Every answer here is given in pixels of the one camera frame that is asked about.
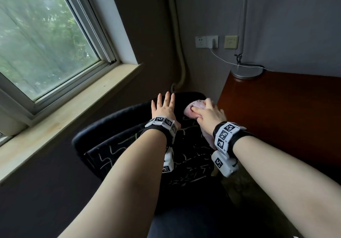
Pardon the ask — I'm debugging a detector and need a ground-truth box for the person's right hand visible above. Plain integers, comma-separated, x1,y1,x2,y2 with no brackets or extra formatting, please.
191,98,227,137

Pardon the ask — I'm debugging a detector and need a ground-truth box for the person's left hand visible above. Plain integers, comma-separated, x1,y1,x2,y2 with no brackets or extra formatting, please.
151,92,182,130

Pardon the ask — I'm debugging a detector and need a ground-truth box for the pink cleaning cloth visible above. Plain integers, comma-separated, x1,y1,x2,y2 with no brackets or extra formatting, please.
184,99,217,150

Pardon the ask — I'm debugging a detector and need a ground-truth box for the black office chair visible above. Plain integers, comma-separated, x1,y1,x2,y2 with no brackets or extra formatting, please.
72,92,240,238

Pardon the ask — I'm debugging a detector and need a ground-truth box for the person's right forearm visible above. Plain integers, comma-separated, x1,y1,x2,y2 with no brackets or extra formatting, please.
233,136,341,238

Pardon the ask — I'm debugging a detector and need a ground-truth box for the person's left forearm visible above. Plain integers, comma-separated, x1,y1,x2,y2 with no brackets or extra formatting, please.
57,130,168,238

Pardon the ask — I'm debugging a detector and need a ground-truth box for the left wrist marker band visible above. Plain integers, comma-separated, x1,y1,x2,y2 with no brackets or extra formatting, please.
140,116,178,146

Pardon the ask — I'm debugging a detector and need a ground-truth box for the wrist marker band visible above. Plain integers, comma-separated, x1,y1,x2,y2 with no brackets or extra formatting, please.
140,116,178,146
212,122,254,159

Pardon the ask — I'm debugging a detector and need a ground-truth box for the right wrist marker band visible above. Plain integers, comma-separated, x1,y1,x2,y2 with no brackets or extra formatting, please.
212,122,254,159

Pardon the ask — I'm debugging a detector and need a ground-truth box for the red wooden table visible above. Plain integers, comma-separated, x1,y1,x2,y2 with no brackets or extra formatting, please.
217,69,341,185

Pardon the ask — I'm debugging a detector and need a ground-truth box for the white charger plug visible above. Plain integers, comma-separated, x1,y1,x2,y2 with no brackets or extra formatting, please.
206,35,219,50

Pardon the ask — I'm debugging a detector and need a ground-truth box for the beige window sill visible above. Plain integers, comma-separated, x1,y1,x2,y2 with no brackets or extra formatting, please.
0,62,145,184

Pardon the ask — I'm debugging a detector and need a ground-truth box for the black lamp cable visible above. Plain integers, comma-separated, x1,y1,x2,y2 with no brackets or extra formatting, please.
234,54,275,73

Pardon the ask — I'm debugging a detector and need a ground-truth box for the white wall socket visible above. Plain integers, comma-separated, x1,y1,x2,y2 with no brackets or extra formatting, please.
195,35,207,49

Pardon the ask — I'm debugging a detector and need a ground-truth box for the beige wall socket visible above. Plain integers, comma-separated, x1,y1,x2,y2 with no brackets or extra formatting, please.
224,35,239,50

